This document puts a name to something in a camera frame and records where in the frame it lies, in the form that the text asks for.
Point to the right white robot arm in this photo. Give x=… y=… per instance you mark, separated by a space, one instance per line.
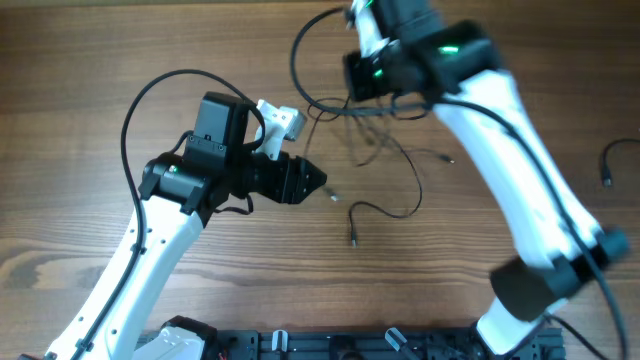
x=560 y=247

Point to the black aluminium base frame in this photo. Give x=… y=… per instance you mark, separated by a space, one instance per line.
x=350 y=345

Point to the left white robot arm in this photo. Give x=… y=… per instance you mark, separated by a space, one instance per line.
x=176 y=200

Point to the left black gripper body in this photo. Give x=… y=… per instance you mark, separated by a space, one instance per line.
x=256 y=174

